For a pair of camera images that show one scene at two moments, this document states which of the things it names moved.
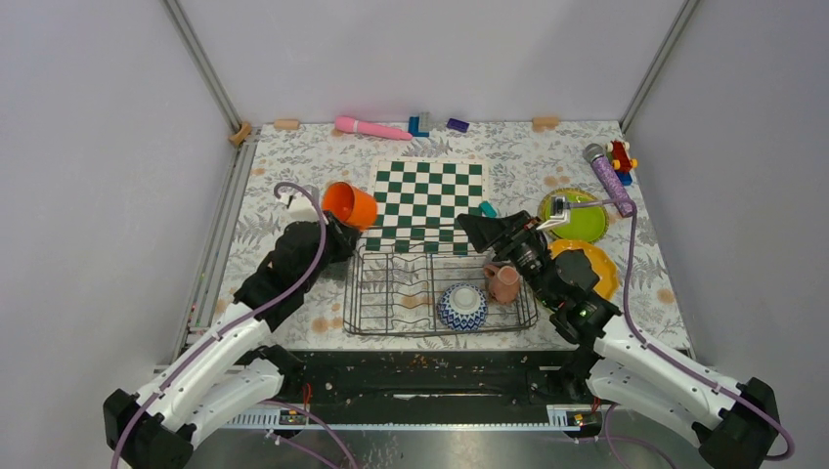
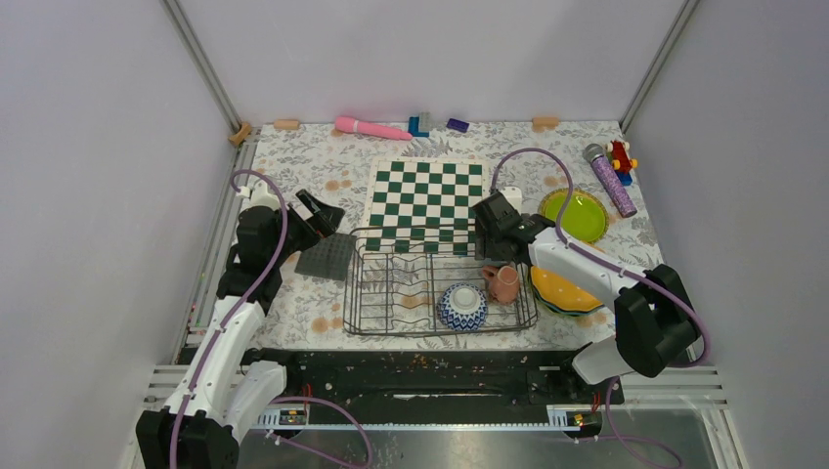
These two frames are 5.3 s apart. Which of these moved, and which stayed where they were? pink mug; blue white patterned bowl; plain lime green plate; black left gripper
Moved: black left gripper
Stayed: plain lime green plate; blue white patterned bowl; pink mug
